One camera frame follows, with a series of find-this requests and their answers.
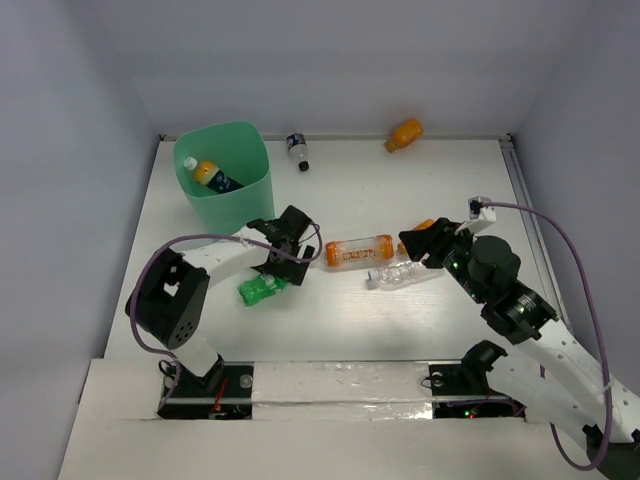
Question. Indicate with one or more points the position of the clear bottle orange label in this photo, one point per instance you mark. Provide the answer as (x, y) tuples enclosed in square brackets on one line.
[(361, 253)]

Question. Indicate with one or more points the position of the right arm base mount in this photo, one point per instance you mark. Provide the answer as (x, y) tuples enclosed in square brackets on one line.
[(460, 389)]

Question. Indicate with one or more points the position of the green Sprite bottle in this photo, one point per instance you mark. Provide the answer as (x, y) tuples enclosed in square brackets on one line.
[(261, 287)]

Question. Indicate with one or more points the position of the clear empty water bottle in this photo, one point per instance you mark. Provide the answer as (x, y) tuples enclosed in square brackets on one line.
[(400, 275)]

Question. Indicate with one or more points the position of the small orange juice bottle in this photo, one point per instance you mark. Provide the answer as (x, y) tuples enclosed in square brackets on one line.
[(409, 239)]

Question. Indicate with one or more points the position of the amber ribbed orange bottle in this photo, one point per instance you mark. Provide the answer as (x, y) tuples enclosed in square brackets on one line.
[(404, 135)]

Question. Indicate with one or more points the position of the aluminium rail right edge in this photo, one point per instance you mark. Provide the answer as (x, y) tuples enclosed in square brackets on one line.
[(541, 259)]

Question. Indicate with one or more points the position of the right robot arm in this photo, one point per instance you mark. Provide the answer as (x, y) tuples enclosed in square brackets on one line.
[(571, 390)]

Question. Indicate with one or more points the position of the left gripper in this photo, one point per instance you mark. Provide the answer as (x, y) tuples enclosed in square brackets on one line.
[(288, 255)]

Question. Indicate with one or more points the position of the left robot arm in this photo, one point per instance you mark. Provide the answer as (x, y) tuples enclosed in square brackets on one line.
[(166, 304)]

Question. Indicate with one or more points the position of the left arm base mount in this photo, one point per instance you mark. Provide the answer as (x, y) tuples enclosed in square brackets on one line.
[(225, 393)]

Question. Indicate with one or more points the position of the green plastic bin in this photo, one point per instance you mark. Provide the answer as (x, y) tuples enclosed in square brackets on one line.
[(239, 150)]

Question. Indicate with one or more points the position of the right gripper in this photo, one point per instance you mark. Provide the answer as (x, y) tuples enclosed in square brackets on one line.
[(434, 238)]

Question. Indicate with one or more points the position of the clear Pepsi bottle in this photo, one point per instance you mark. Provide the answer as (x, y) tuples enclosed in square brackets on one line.
[(298, 151)]

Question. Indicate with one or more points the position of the orange juice bottle blue label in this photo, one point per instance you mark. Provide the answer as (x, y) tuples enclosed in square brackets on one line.
[(207, 174)]

